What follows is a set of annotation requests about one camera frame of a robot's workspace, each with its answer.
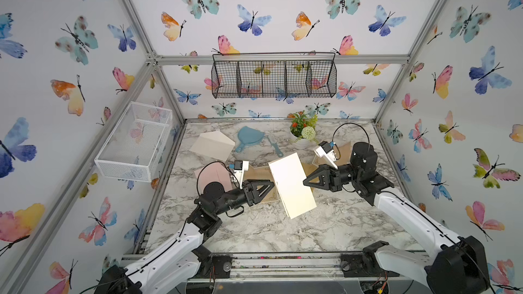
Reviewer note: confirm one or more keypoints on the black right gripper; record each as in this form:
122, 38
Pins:
330, 180

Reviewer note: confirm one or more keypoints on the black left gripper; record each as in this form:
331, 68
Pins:
250, 198

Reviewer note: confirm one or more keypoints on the cream white envelope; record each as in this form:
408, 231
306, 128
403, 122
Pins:
214, 144

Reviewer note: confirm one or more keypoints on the kraft brown envelope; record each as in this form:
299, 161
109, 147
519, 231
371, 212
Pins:
308, 169

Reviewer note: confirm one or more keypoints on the pink envelope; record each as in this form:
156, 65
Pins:
213, 173

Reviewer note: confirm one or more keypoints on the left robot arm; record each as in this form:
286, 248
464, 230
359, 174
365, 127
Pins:
175, 245

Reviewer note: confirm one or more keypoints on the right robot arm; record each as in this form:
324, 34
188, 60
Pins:
449, 263

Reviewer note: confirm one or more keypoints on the white pot with artificial plant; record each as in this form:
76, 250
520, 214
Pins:
303, 130

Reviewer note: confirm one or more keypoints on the teal plastic dustpan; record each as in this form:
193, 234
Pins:
249, 137

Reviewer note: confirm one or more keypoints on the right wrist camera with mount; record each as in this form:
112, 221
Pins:
325, 155

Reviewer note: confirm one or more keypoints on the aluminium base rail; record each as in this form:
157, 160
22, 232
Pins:
288, 270

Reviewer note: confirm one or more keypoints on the black wire wall basket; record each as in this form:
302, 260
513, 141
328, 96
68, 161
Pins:
274, 75

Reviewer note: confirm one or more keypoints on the white mesh wall basket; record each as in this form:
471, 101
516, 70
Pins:
133, 148

